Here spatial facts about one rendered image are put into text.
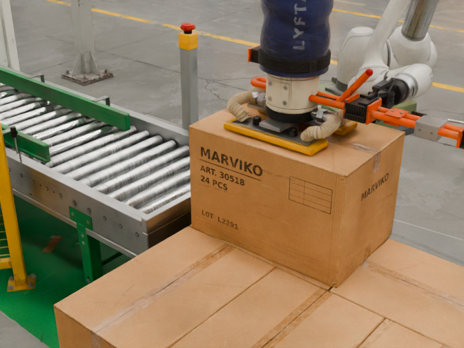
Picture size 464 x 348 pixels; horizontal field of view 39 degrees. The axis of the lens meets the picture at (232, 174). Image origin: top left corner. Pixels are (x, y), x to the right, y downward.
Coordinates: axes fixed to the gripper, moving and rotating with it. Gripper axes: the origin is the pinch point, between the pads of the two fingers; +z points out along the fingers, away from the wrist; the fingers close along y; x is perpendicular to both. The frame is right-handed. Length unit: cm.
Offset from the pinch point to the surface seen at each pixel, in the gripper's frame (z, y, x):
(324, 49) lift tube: 0.8, -15.7, 15.6
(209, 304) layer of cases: 49, 53, 21
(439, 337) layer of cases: 19, 53, -39
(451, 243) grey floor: -116, 108, 2
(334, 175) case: 18.0, 14.6, -0.7
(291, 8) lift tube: 10.0, -28.6, 22.1
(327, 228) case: 18.1, 33.0, 0.1
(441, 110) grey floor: -286, 108, 78
